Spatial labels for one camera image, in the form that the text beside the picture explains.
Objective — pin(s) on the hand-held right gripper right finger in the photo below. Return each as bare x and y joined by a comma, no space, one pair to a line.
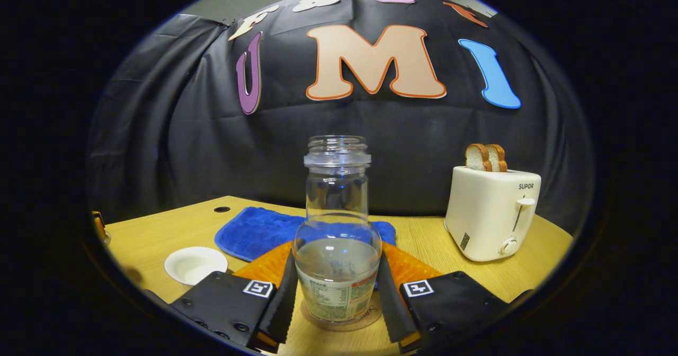
397,308

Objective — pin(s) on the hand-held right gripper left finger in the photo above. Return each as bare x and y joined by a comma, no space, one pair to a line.
283,303

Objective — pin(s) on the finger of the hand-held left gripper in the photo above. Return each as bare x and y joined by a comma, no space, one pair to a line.
99,226

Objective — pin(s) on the round cork coaster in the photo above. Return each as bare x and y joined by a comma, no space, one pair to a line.
377,312

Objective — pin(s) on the clear water bottle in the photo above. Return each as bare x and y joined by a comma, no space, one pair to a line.
337,271

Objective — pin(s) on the cream teacup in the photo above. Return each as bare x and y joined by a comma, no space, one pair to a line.
196,263

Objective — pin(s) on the blue towel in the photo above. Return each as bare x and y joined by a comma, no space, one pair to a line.
254,234

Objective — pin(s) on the black backdrop cloth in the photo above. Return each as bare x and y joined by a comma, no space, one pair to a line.
185,133

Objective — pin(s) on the white toaster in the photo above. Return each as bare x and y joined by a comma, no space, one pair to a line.
487,213

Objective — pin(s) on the bread slice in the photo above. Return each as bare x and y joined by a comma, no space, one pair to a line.
500,160
475,158

